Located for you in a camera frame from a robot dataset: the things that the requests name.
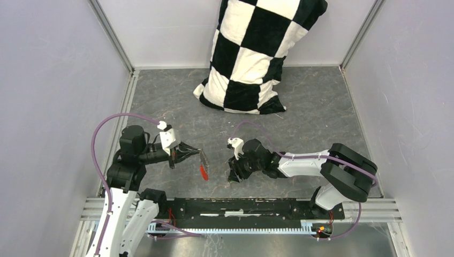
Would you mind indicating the metal key holder red handle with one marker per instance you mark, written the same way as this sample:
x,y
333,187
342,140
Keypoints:
x,y
203,165

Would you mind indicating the white slotted cable duct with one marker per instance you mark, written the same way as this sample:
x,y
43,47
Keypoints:
x,y
303,229

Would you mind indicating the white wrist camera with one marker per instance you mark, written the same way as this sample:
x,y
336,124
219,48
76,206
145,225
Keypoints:
x,y
169,137
237,145

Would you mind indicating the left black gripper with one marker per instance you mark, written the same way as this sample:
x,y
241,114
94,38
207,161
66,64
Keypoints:
x,y
178,155

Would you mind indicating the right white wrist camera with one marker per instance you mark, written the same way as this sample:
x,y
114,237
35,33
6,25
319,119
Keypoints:
x,y
237,145

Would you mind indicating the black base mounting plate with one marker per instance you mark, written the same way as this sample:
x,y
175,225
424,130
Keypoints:
x,y
245,213

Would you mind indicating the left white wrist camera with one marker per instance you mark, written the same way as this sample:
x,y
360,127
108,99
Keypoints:
x,y
169,137

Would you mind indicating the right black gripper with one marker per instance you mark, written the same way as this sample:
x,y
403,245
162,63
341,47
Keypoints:
x,y
235,169

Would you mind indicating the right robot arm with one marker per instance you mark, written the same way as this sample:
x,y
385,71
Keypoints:
x,y
350,176

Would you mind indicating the black white checkered pillow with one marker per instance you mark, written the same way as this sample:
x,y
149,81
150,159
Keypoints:
x,y
250,45

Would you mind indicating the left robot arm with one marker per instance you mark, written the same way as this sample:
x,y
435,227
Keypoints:
x,y
127,213

